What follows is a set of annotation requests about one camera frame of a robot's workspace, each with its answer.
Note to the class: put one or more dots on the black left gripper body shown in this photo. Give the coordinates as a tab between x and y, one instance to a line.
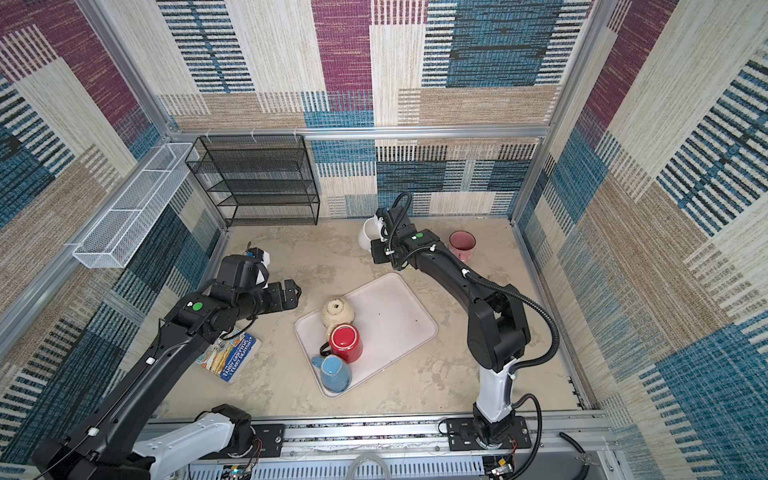
273	298

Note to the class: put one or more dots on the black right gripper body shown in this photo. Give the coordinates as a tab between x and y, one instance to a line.
385	251

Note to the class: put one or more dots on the white mug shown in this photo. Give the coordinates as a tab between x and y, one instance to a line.
369	232

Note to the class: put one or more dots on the pink patterned mug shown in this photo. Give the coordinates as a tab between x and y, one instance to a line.
462	244

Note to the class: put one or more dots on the red mug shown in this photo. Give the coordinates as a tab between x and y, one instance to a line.
345	342

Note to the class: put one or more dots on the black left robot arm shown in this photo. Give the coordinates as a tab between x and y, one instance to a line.
102	445

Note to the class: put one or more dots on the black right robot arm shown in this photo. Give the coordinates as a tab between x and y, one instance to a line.
497	327

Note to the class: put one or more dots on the beige speckled mug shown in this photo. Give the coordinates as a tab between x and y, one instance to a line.
335	312

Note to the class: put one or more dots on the blue mug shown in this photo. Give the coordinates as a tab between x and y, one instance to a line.
334	373

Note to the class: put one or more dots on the blue book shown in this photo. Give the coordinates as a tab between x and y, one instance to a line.
226	358

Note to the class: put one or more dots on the white plastic tray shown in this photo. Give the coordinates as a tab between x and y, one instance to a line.
392	321

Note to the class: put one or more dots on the black wire mesh shelf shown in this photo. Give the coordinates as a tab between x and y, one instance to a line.
257	180

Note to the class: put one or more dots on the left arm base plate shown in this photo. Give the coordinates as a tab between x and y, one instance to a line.
243	441

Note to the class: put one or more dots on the white wire mesh basket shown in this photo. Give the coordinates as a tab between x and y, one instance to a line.
113	241

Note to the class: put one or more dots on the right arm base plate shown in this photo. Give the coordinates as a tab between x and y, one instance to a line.
468	433

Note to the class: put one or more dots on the aluminium front rail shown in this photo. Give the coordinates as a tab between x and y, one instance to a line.
557	445

